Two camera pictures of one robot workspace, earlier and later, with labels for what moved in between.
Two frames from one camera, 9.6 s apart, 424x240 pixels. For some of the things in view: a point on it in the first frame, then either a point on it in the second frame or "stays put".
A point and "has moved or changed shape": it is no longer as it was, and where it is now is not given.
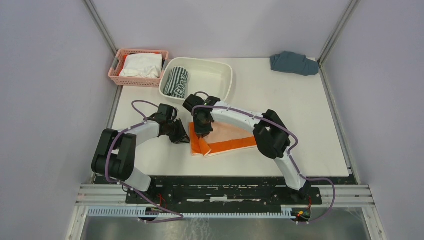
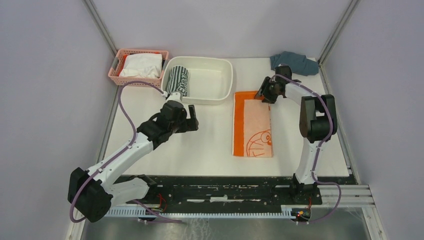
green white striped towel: [176, 81] has moved or changed shape
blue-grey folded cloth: [288, 61] stays put
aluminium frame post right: [338, 32] stays put
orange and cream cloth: [224, 136] to [252, 131]
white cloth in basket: [145, 65] stays put
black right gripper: [205, 131] to [263, 91]
